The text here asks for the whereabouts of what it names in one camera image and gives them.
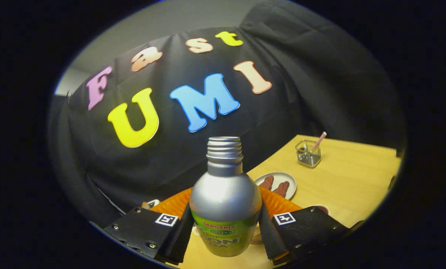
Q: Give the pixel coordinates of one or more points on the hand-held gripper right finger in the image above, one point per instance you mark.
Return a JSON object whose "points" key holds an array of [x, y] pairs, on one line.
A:
{"points": [[271, 239]]}

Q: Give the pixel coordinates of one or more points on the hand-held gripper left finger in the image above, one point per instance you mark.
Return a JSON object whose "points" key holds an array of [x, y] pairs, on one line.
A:
{"points": [[180, 243]]}

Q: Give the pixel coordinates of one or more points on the silver bottle with green label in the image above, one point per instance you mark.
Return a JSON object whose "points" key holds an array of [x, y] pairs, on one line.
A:
{"points": [[224, 198]]}

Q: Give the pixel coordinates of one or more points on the small white object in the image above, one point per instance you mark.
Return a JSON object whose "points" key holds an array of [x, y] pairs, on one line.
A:
{"points": [[154, 203]]}

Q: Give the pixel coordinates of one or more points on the brown meat slice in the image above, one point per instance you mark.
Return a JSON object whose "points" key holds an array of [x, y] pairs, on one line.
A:
{"points": [[267, 183], [282, 189]]}

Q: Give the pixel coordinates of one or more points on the white round plate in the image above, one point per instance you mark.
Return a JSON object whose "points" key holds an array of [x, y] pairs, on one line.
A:
{"points": [[290, 178]]}

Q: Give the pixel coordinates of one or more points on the wooden table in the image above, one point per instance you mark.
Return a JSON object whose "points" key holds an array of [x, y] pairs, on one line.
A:
{"points": [[350, 179]]}

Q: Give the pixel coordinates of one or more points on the red striped straw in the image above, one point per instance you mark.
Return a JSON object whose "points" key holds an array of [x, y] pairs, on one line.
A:
{"points": [[320, 140]]}

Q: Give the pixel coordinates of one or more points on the black backdrop cloth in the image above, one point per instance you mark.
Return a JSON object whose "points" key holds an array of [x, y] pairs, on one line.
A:
{"points": [[301, 93]]}

